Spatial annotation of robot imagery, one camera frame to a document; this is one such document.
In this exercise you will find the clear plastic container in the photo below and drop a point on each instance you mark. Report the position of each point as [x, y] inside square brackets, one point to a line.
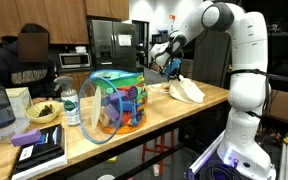
[4, 131]

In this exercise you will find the wooden wall cabinets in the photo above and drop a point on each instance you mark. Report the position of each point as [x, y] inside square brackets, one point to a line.
[67, 20]

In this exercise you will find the silver microwave oven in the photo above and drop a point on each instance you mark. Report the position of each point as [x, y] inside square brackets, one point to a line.
[72, 61]

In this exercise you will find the white cup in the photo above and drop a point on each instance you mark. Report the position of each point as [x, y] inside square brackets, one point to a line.
[156, 170]

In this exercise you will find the white book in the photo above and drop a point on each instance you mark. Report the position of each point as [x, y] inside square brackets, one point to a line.
[40, 168]

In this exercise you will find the purple foam block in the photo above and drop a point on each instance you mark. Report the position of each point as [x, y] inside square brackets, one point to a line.
[25, 137]

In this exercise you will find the wooden base cabinet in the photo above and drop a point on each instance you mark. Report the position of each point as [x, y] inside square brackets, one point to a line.
[84, 80]

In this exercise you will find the clear spray bottle green label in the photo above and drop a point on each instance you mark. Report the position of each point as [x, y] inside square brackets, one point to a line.
[71, 108]

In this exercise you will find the white paper on refrigerator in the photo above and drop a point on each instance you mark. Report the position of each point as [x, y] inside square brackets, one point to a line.
[124, 40]

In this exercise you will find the black book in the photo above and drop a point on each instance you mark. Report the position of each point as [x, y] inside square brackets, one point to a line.
[45, 146]

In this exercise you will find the clear lid blue rim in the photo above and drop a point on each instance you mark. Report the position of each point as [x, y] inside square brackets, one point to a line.
[87, 133]

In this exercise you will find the white cloth tote bag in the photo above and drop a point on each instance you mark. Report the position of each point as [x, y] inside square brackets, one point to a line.
[187, 91]

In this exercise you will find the clear tub of toy blocks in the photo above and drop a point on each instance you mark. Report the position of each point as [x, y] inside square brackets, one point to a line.
[132, 103]

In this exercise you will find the wooden stool orange legs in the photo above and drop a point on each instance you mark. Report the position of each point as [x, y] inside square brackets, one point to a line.
[160, 146]

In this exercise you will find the white tissue box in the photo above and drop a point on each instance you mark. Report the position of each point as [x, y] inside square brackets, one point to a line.
[17, 100]

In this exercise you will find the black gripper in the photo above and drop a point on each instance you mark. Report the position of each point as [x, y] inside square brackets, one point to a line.
[176, 73]

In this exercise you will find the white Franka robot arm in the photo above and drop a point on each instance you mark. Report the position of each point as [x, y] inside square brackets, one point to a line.
[247, 83]

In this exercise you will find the stainless steel refrigerator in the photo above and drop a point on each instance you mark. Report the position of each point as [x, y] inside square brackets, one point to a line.
[112, 50]

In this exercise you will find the dark scraps in bowl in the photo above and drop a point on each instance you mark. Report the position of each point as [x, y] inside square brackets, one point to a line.
[45, 110]

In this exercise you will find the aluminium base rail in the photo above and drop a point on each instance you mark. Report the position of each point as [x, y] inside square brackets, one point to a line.
[205, 153]

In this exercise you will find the stack of white containers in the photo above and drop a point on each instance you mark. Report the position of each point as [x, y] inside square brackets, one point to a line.
[81, 49]

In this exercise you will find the yellow bowl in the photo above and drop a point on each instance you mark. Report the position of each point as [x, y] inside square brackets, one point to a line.
[32, 115]

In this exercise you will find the person in dark hoodie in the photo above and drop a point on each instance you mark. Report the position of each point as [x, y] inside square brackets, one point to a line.
[4, 66]

